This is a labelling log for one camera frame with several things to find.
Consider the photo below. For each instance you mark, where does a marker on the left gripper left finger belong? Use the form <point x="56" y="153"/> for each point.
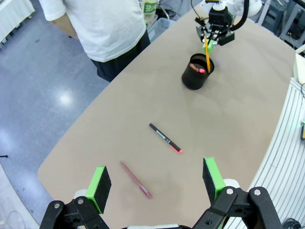
<point x="98" y="190"/>

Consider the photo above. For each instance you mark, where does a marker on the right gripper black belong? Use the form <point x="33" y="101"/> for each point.
<point x="220" y="19"/>

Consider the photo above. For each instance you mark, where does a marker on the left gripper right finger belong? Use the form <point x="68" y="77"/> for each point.
<point x="214" y="181"/>

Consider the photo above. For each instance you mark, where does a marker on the yellow pencil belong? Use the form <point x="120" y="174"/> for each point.
<point x="207" y="56"/>

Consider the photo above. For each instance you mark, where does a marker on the pink pen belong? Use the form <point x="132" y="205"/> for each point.
<point x="135" y="180"/>

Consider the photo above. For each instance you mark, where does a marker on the person's right forearm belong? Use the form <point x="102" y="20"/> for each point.
<point x="65" y="27"/>

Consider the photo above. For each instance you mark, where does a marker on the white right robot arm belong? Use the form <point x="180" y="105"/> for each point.
<point x="253" y="6"/>

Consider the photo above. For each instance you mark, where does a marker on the black mesh pen holder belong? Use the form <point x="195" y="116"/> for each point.
<point x="195" y="80"/>

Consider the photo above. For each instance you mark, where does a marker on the black pen with red cap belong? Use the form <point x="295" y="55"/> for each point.
<point x="165" y="138"/>

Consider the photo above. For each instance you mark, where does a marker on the clear plastic storage bin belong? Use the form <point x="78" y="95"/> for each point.
<point x="164" y="26"/>

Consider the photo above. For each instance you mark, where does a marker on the jug with green label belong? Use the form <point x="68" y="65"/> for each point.
<point x="150" y="10"/>

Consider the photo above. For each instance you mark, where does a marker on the white ribbed panel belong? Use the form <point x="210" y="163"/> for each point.
<point x="286" y="155"/>

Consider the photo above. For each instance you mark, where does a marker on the person in white T-shirt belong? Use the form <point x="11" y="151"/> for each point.
<point x="102" y="28"/>

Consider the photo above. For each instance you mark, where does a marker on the table with white cloth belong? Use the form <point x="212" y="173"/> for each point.
<point x="14" y="16"/>

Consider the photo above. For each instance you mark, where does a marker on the grey metal frame rack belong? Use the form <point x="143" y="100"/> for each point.
<point x="286" y="21"/>

